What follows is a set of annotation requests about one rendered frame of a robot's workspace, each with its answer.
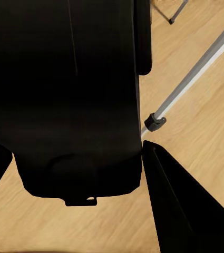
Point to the camera tripod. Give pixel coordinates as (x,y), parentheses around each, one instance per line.
(157,120)

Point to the digital camera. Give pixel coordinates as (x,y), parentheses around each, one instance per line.
(70,97)

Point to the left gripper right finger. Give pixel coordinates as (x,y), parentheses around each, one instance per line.
(188,219)

